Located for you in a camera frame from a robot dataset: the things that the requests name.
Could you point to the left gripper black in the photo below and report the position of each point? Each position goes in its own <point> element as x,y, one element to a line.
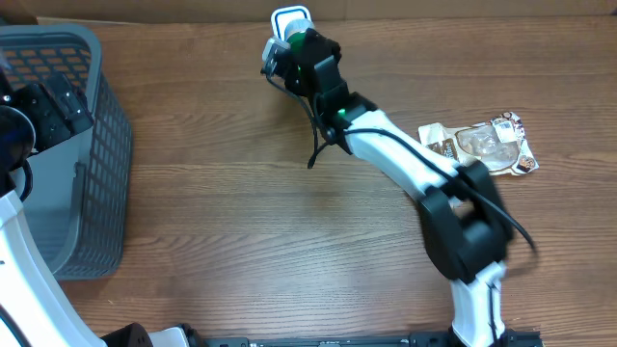
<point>43,106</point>

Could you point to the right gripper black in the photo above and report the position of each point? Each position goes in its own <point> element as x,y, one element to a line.
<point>335,50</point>

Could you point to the green lid jar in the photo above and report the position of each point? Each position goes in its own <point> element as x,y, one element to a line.
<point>295,32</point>

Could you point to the beige snack pouch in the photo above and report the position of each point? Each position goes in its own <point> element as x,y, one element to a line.
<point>499,143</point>

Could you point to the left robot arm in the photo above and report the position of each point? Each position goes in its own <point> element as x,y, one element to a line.
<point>34,309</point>

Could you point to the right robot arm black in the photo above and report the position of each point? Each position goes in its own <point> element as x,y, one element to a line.
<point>464,230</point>

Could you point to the white barcode scanner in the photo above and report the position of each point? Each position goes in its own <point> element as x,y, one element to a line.
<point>282,17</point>

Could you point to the grey plastic basket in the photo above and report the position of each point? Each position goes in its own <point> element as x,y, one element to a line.
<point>77,206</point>

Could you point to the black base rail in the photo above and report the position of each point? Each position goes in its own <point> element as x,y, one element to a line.
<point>425,339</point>

